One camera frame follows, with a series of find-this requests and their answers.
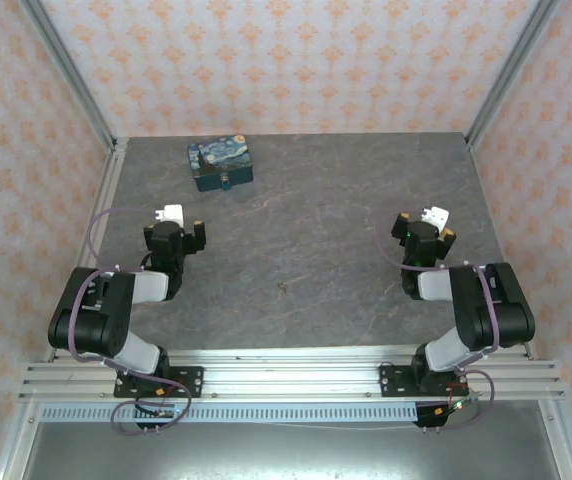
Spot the slotted grey cable duct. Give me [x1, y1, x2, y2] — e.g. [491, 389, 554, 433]
[39, 403, 420, 424]

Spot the aluminium mounting rail beam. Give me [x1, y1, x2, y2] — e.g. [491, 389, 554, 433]
[18, 348, 568, 402]

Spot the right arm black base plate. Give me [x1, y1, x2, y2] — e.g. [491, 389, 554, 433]
[379, 363, 470, 399]

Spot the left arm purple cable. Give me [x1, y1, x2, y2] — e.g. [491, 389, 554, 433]
[68, 207, 195, 437]

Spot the aluminium frame post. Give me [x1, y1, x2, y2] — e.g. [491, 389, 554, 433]
[464, 0, 563, 149]
[19, 0, 118, 152]

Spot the starry night painted box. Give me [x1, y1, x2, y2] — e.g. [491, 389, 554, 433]
[187, 133, 256, 194]

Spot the small circuit board with LED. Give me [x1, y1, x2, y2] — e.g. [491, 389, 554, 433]
[435, 396, 481, 416]
[138, 402, 186, 420]

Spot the grey sheet metal panel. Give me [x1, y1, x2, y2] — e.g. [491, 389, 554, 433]
[19, 422, 563, 480]

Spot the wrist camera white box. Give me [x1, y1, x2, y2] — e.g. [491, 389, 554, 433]
[154, 203, 187, 227]
[420, 205, 452, 232]

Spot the aluminium frame strut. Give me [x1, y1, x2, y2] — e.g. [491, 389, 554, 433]
[539, 399, 572, 480]
[0, 399, 43, 480]

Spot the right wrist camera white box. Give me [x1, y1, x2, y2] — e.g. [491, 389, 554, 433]
[420, 205, 452, 232]

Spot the aluminium side rail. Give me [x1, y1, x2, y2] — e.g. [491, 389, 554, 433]
[44, 138, 130, 362]

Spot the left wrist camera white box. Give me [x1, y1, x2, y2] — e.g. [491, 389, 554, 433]
[154, 203, 187, 227]

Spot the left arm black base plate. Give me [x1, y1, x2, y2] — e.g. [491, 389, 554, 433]
[113, 365, 205, 400]

